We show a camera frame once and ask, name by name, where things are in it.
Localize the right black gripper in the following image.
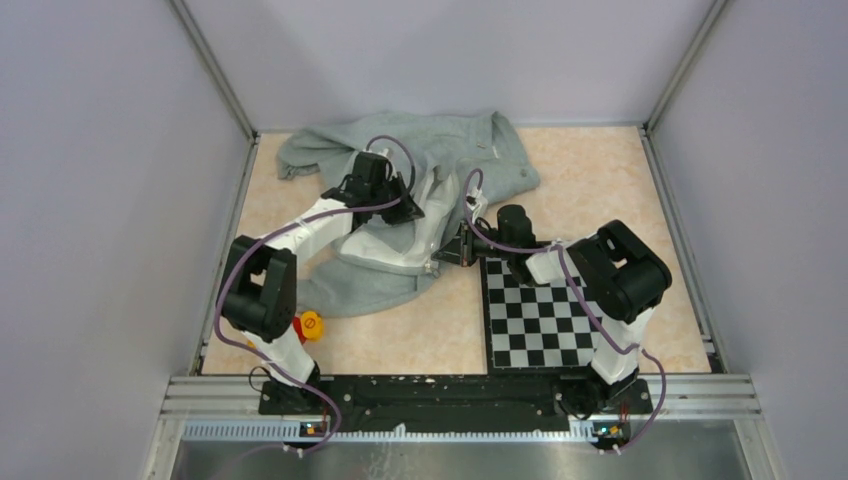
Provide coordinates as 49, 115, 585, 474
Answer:
432, 217, 514, 268

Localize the grey zip-up jacket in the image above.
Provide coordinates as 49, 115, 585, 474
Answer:
276, 112, 540, 318

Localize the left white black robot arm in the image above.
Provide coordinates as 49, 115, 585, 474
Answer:
216, 149, 424, 414

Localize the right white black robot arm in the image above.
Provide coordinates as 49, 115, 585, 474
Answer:
432, 204, 672, 420

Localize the black white checkerboard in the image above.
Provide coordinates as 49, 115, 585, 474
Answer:
479, 259, 606, 375

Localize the red yellow toy button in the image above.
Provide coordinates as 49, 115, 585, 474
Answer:
292, 311, 325, 344

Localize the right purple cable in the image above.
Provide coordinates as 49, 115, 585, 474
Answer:
461, 168, 668, 453

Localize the purple cable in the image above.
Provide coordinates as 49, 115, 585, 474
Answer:
213, 135, 417, 458
461, 168, 668, 453

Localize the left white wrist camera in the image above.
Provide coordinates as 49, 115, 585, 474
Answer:
376, 148, 394, 178

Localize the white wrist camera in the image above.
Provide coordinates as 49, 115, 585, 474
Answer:
465, 186, 489, 222
376, 148, 394, 178

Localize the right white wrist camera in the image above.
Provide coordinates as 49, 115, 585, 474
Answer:
465, 186, 489, 222

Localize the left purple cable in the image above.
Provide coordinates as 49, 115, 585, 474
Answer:
213, 135, 417, 458

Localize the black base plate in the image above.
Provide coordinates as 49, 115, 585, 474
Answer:
258, 373, 653, 433

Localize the aluminium frame rail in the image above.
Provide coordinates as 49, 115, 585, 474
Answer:
144, 374, 786, 479

